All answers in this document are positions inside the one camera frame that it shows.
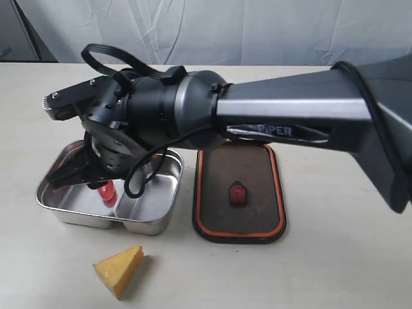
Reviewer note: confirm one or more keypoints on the white backdrop curtain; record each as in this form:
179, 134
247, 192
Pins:
247, 33

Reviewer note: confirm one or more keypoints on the stainless steel lunch box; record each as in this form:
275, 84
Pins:
147, 215

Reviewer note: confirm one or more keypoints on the yellow toy cheese wedge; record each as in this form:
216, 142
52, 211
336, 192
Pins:
116, 271

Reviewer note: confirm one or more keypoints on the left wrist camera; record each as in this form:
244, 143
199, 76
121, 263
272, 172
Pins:
73, 101

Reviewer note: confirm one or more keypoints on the smoked transparent plastic lid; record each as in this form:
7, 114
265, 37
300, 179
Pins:
238, 196

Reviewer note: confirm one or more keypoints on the red toy sausage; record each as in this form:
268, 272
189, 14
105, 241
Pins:
108, 193

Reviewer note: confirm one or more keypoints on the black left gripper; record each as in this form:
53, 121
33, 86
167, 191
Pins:
109, 152

